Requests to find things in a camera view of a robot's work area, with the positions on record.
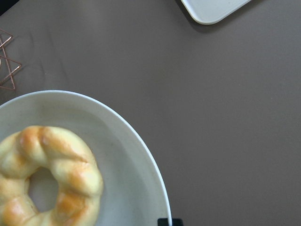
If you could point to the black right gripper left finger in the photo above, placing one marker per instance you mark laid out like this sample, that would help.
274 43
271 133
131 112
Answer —
162 222

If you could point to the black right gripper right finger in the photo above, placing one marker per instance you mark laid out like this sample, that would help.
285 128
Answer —
177 222

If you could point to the white round plate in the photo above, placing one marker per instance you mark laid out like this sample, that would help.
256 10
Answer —
134 191

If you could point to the yellow twisted donut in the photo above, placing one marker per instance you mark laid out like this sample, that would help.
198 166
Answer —
60 156

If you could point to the white rectangular tray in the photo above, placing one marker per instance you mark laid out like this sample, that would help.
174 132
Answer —
208 12

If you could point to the copper wire bottle rack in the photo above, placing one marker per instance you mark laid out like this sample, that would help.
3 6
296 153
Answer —
8 66

